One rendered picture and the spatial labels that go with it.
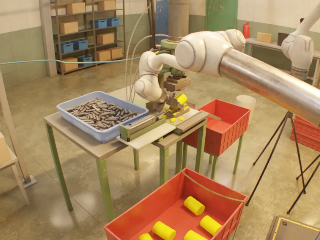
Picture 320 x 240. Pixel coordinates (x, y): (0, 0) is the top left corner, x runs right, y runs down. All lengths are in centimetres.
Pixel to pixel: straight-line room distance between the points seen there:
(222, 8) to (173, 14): 599
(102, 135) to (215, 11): 647
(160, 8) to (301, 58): 716
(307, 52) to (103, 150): 116
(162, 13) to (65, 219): 690
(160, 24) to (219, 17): 191
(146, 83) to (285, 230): 139
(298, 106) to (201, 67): 34
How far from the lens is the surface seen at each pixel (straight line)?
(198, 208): 144
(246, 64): 80
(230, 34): 99
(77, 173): 287
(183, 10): 149
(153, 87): 138
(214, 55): 83
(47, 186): 280
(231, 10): 732
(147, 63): 142
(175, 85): 153
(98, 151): 142
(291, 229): 199
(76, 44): 682
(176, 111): 164
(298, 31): 141
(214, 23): 759
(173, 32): 150
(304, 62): 126
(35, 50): 662
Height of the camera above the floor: 173
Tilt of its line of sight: 27 degrees down
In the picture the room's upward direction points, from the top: straight up
